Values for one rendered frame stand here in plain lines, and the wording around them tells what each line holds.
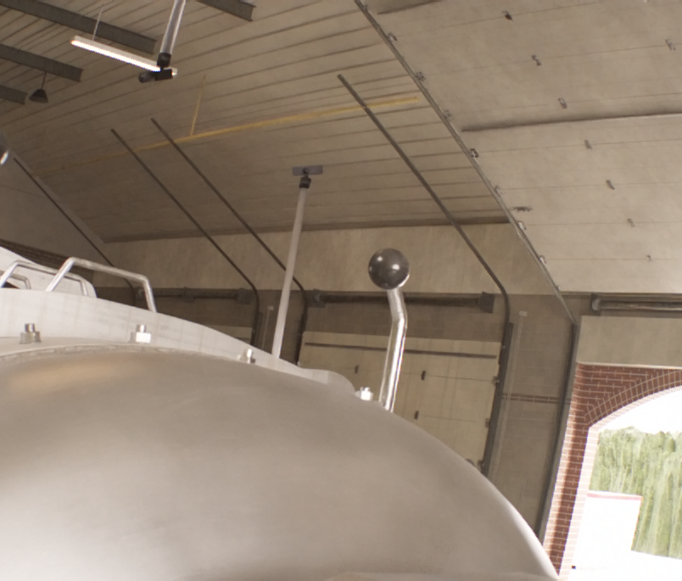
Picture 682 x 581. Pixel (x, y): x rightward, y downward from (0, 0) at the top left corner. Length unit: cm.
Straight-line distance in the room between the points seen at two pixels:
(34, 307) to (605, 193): 934
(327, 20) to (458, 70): 237
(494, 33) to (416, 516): 861
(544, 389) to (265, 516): 1154
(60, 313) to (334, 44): 1116
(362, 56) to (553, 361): 404
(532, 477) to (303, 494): 1143
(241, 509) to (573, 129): 909
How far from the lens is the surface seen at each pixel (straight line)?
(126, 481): 72
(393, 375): 118
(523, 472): 1230
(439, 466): 94
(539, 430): 1224
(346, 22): 1173
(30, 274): 180
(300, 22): 1215
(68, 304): 106
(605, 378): 1201
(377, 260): 117
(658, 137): 934
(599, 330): 1190
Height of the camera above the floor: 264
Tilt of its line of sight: 7 degrees up
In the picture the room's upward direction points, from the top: 10 degrees clockwise
